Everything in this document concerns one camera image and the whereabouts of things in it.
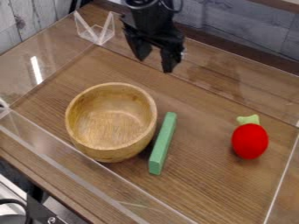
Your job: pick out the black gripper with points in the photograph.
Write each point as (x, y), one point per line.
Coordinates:
(149, 27)

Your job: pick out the red toy fruit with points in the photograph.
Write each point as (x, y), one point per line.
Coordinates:
(250, 137)

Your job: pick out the wooden bowl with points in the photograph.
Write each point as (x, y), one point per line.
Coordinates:
(111, 121)

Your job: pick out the green rectangular block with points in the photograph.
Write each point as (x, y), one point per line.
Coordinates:
(162, 144)

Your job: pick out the clear acrylic front wall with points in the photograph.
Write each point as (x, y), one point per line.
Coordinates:
(86, 186)

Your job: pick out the black metal bracket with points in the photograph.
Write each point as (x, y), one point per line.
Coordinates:
(39, 214)

